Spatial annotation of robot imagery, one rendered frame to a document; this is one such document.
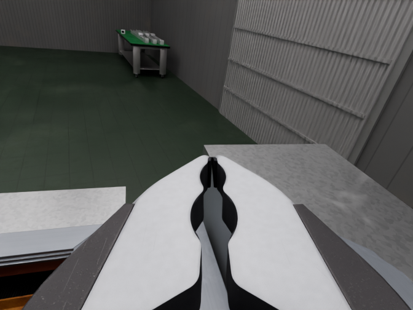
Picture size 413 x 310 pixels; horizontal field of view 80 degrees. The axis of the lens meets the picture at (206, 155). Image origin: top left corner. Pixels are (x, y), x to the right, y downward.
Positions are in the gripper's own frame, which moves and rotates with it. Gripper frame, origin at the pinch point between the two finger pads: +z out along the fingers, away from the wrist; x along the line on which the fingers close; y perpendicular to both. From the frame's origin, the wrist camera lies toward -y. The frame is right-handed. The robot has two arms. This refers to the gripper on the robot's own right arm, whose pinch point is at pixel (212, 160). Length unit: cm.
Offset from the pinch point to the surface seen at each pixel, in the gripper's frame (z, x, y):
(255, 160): 71, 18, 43
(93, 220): 61, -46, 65
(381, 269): 25, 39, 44
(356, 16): 231, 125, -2
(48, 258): 37, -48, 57
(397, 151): 164, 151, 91
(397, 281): 22, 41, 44
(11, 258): 36, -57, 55
